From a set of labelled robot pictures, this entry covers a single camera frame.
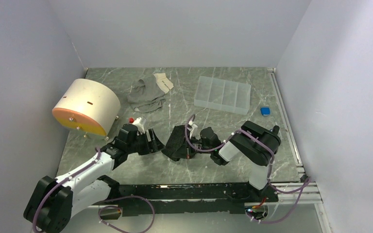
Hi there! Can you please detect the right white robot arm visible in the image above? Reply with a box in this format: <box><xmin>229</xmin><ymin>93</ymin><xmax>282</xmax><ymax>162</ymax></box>
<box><xmin>162</xmin><ymin>121</ymin><xmax>281</xmax><ymax>201</ymax></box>

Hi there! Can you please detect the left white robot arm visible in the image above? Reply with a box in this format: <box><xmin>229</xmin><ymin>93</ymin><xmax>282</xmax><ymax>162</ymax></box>
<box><xmin>23</xmin><ymin>123</ymin><xmax>165</xmax><ymax>233</ymax></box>

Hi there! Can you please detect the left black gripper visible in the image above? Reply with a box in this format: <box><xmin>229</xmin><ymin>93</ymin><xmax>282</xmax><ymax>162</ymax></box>
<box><xmin>126</xmin><ymin>128</ymin><xmax>165</xmax><ymax>155</ymax></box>

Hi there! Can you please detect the black striped underwear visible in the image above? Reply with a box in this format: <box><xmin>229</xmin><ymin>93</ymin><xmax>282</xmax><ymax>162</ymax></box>
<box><xmin>162</xmin><ymin>125</ymin><xmax>186</xmax><ymax>161</ymax></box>

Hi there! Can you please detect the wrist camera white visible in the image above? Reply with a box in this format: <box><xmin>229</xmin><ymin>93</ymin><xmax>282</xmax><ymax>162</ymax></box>
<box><xmin>187</xmin><ymin>120</ymin><xmax>198</xmax><ymax>139</ymax></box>
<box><xmin>129</xmin><ymin>117</ymin><xmax>146</xmax><ymax>134</ymax></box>

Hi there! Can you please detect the cream cylindrical drum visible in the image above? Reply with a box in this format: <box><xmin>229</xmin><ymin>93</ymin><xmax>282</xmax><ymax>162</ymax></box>
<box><xmin>52</xmin><ymin>79</ymin><xmax>121</xmax><ymax>137</ymax></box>

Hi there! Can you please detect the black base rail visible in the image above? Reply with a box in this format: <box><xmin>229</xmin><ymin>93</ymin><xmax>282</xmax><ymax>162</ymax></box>
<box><xmin>97</xmin><ymin>182</ymin><xmax>279</xmax><ymax>216</ymax></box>

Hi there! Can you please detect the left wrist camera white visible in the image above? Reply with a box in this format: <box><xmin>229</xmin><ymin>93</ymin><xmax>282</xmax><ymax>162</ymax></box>
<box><xmin>129</xmin><ymin>117</ymin><xmax>146</xmax><ymax>134</ymax></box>

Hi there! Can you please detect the blue small block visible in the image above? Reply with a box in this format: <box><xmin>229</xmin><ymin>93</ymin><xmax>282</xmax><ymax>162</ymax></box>
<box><xmin>260</xmin><ymin>107</ymin><xmax>271</xmax><ymax>116</ymax></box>

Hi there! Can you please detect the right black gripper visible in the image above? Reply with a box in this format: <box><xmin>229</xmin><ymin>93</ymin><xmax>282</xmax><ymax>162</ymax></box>
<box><xmin>172</xmin><ymin>135</ymin><xmax>212</xmax><ymax>160</ymax></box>

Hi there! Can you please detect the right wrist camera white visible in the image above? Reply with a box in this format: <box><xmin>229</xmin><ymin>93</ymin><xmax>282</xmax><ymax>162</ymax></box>
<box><xmin>187</xmin><ymin>120</ymin><xmax>198</xmax><ymax>139</ymax></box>

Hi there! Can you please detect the clear plastic organizer box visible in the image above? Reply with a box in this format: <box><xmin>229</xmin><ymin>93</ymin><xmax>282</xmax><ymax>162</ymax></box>
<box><xmin>194</xmin><ymin>76</ymin><xmax>251</xmax><ymax>115</ymax></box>

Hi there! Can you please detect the grey underwear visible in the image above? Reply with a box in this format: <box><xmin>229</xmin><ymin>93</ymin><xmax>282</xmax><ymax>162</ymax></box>
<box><xmin>127</xmin><ymin>73</ymin><xmax>174</xmax><ymax>113</ymax></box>

